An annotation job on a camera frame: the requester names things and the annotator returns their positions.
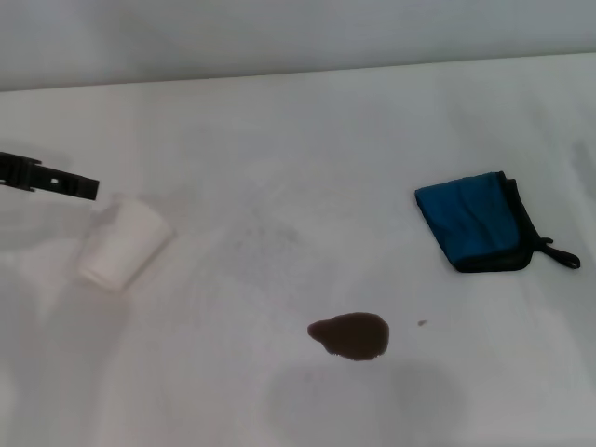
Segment white paper cup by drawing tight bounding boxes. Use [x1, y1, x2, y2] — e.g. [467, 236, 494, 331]
[76, 193, 177, 293]

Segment blue rag with black edging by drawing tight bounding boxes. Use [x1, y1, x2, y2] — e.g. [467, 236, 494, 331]
[413, 170, 582, 275]

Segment dark brown liquid stain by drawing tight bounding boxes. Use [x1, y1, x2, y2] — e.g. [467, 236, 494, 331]
[306, 311, 391, 362]

